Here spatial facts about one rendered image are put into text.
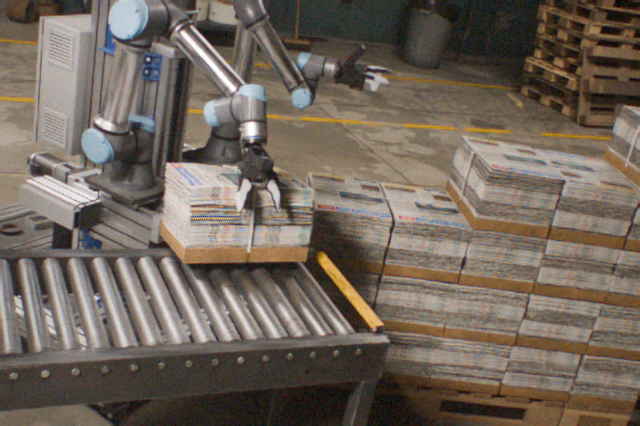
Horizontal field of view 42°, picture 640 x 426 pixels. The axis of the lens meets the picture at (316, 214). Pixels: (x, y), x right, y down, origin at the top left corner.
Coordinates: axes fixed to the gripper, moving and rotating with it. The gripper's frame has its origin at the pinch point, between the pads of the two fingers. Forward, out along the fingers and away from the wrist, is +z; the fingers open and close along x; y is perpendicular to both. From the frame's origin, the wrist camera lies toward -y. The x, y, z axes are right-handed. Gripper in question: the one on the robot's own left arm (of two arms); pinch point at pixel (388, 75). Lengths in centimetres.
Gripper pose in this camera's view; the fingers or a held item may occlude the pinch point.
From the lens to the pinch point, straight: 319.0
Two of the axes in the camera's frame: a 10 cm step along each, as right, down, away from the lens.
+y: -1.7, 8.5, 5.0
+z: 9.8, 2.2, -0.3
